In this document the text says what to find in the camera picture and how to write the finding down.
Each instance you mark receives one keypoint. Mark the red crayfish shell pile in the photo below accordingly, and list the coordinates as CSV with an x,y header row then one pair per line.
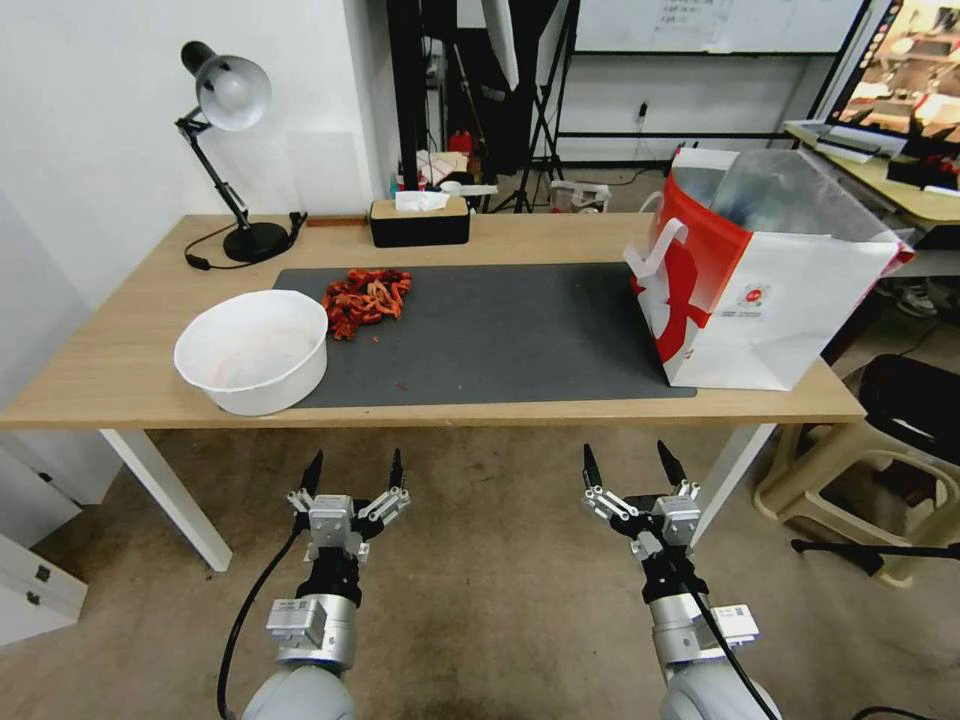
x,y
367,296

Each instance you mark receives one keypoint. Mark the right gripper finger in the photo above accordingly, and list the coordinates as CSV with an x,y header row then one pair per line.
x,y
681,480
609,506

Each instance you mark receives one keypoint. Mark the white tissue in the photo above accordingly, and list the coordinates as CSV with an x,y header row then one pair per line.
x,y
420,201

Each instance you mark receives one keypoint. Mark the white box metal latches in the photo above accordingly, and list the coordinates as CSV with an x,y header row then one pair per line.
x,y
30,592

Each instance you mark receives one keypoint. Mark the black desk lamp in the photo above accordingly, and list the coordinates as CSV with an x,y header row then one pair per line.
x,y
255,241

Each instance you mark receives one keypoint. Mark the beige plastic stool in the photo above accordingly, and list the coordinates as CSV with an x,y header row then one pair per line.
x,y
780,480

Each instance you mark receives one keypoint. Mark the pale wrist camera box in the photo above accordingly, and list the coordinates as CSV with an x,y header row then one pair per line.
x,y
331,521
676,523

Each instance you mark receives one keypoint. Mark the white round takeout container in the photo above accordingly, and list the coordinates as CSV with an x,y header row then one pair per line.
x,y
255,390

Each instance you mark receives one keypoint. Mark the black tissue box wooden lid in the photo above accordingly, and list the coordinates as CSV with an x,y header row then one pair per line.
x,y
420,229

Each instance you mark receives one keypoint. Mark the whiteboard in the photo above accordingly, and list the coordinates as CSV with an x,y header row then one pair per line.
x,y
712,22

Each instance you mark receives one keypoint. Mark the black tripod stand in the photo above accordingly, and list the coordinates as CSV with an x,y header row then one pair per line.
x,y
541,142

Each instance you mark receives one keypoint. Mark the red white takeout bag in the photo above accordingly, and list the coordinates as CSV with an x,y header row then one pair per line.
x,y
787,322

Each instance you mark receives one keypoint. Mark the large display screen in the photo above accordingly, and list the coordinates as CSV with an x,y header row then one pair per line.
x,y
900,75

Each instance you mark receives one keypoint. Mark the white plastic bag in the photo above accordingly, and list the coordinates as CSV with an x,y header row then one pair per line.
x,y
581,196

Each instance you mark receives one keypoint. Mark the black stand rod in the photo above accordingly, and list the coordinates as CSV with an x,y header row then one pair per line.
x,y
862,550

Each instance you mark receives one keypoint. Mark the dark grey desk mat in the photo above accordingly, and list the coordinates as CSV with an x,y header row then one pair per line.
x,y
487,337

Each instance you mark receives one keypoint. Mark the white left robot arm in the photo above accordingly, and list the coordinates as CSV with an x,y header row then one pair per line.
x,y
307,675

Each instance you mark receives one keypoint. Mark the pale yellow desk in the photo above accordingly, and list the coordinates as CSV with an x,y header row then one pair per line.
x,y
900,196

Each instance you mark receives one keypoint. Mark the grey shoe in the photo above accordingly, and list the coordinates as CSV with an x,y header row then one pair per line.
x,y
916,300

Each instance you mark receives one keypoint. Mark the wooden table white legs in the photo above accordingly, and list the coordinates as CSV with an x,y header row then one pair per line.
x,y
112,337

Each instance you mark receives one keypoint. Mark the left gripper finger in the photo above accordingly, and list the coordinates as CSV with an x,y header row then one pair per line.
x,y
386,502
298,501

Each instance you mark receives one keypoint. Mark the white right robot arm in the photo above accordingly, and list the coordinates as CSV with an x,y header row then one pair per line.
x,y
697,675

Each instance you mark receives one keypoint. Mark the black metal rack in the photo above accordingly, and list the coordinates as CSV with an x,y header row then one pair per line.
x,y
409,90

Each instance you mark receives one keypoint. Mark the white cabinet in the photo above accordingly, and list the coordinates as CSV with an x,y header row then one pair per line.
x,y
45,480

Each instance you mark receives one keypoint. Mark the white softbox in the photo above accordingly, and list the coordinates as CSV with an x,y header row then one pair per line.
x,y
501,37

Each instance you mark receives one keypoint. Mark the black chair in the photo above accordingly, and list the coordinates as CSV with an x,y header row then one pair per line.
x,y
915,397

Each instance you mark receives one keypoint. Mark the black device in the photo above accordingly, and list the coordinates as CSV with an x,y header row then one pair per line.
x,y
922,174

